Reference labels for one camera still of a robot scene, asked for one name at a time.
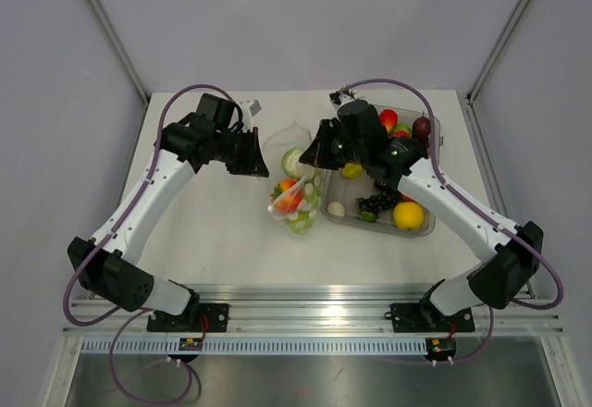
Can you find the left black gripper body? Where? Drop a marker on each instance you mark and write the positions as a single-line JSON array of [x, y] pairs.
[[222, 139]]

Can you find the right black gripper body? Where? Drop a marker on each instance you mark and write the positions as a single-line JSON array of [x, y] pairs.
[[355, 152]]

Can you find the green toy cabbage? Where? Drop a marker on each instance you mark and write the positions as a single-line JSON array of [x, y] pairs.
[[291, 165]]

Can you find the clear zip top bag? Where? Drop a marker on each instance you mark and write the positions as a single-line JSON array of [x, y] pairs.
[[294, 135]]

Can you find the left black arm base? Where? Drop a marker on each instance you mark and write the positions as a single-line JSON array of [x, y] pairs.
[[185, 316]]

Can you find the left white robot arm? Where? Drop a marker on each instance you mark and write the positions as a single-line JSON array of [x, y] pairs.
[[106, 264]]

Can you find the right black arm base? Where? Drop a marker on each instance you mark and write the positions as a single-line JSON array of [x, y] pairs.
[[413, 317]]

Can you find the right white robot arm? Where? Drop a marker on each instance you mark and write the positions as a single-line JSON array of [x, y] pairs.
[[507, 252]]

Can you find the clear plastic food bin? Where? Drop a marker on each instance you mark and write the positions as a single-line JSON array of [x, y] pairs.
[[365, 222]]

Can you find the yellow toy starfruit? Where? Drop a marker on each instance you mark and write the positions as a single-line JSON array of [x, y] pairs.
[[352, 171]]

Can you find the red toy mango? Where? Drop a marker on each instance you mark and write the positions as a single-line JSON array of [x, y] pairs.
[[389, 119]]

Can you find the light green toy fruit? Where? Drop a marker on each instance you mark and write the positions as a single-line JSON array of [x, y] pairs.
[[402, 127]]

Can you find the purple toy eggplant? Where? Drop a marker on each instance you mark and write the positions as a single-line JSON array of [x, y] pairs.
[[381, 186]]

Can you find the white toy egg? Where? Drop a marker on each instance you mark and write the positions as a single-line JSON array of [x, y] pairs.
[[336, 209]]

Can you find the dark purple passion fruit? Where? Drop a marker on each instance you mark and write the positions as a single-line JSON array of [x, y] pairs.
[[421, 128]]

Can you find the orange toy tangerine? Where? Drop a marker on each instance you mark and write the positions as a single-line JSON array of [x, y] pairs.
[[406, 198]]

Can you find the yellow toy lemon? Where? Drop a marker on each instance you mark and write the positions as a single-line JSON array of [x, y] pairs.
[[408, 216]]

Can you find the right aluminium frame post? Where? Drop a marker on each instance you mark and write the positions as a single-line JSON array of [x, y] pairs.
[[509, 28]]

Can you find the aluminium frame post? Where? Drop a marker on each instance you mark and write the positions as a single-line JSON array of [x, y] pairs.
[[509, 28], [105, 24]]

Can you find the aluminium mounting rail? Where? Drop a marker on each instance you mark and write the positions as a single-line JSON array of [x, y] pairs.
[[375, 323]]

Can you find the left aluminium frame post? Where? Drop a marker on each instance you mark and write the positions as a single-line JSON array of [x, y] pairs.
[[105, 24]]

